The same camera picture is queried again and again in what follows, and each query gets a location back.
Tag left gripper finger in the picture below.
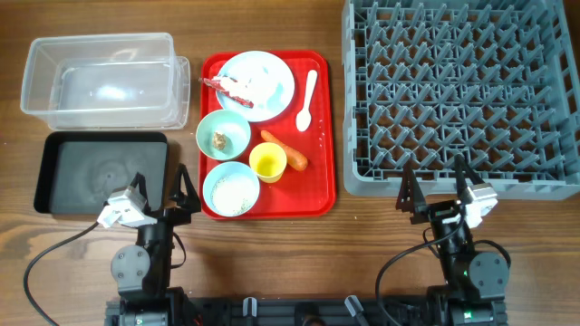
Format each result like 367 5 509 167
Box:
130 172 149 213
169 163 201 213

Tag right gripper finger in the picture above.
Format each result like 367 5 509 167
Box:
454 154 483 204
395 162 428 214

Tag light blue bowl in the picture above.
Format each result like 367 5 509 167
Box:
202 161 260 216

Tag white rice grains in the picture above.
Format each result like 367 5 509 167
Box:
210 174 257 216

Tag brown food scrap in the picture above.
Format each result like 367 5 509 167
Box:
212 131 227 150

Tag green bowl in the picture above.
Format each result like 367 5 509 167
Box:
196 110 251 161

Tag yellow cup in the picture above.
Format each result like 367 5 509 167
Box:
248 142 287 183

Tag red snack wrapper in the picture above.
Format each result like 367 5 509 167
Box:
198 76 254 108

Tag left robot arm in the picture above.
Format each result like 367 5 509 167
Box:
98 164 203 326

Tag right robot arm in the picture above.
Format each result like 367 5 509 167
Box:
396 156 511 325

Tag black waste tray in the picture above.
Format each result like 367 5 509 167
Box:
34 131 169 215

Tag grey dishwasher rack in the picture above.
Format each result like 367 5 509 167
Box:
342 0 579 200

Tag clear plastic bin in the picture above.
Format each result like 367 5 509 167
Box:
20 33 191 130

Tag red serving tray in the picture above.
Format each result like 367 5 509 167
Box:
198 49 337 221

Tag orange carrot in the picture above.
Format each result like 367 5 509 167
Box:
260 130 308 171

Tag white plastic spoon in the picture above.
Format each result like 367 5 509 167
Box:
295 70 318 132

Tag light blue plate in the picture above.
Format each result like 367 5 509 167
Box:
217 51 295 122

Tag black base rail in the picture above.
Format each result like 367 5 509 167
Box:
103 296 508 326

